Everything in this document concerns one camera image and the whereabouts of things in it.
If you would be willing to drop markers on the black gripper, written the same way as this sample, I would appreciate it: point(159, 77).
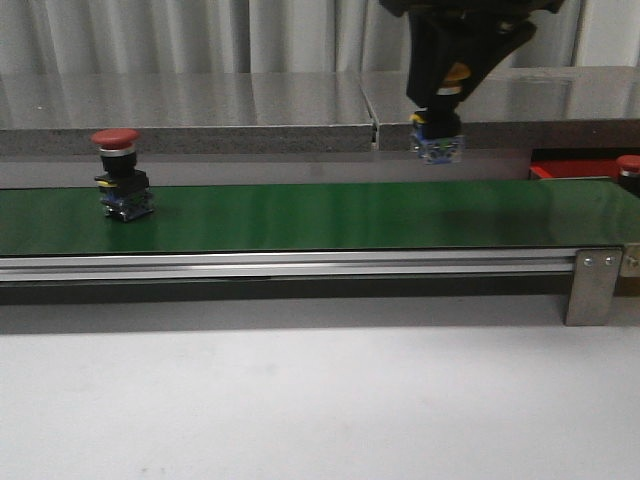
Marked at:
point(502, 28)

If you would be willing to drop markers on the red mushroom push button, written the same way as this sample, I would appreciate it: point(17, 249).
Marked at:
point(125, 190)
point(629, 173)

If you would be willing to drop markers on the right grey stone slab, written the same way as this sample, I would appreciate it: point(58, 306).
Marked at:
point(554, 108)

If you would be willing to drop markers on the grey stone slab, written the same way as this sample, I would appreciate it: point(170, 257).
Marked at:
point(241, 113)
point(554, 108)

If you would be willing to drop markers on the red tray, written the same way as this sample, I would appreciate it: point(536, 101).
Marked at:
point(577, 164)

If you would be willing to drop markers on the green conveyor belt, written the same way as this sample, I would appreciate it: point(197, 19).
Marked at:
point(303, 217)

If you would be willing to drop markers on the grey curtain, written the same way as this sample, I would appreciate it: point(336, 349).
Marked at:
point(127, 37)

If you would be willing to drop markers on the left grey stone slab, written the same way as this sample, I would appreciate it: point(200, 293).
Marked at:
point(241, 113)

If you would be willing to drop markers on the aluminium conveyor frame rail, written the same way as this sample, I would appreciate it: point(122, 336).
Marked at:
point(285, 264)

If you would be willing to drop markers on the steel conveyor support bracket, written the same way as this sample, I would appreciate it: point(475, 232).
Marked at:
point(594, 280)

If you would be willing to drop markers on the steel end bracket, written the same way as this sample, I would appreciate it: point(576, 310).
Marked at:
point(630, 262)

